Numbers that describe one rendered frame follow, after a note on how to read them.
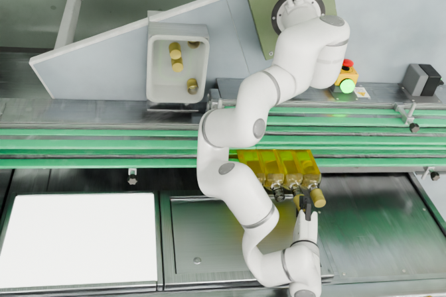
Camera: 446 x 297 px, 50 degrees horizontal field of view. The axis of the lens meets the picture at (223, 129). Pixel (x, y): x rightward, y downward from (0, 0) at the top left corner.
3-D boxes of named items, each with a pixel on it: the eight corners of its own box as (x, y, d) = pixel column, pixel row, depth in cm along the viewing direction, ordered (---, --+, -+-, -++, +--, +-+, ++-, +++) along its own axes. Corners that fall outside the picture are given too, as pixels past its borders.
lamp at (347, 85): (337, 89, 154) (340, 95, 152) (341, 77, 151) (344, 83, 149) (350, 89, 155) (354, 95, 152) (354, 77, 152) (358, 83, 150)
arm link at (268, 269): (274, 193, 105) (314, 257, 113) (224, 209, 110) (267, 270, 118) (271, 219, 98) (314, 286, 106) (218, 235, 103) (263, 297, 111)
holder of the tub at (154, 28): (145, 99, 155) (146, 114, 149) (148, 21, 138) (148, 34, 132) (198, 101, 158) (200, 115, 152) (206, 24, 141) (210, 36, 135)
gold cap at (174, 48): (168, 42, 141) (169, 49, 137) (180, 42, 141) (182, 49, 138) (168, 52, 143) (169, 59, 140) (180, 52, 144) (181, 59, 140)
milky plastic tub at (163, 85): (145, 87, 151) (146, 102, 144) (147, 21, 138) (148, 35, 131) (200, 88, 154) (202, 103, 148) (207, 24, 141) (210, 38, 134)
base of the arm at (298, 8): (267, -5, 132) (277, 20, 120) (311, -22, 130) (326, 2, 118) (283, 42, 141) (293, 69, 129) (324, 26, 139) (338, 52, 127)
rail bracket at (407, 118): (389, 107, 155) (408, 133, 145) (397, 88, 151) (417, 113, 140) (401, 107, 156) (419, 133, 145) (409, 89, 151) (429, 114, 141)
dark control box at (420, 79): (400, 82, 165) (411, 96, 159) (409, 62, 161) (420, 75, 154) (421, 83, 167) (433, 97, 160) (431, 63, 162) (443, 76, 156)
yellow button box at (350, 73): (326, 80, 160) (332, 92, 154) (331, 60, 156) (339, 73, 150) (345, 81, 161) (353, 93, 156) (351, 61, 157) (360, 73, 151)
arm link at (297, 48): (249, 95, 110) (257, 31, 100) (315, 65, 123) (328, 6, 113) (278, 115, 105) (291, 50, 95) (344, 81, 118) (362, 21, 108)
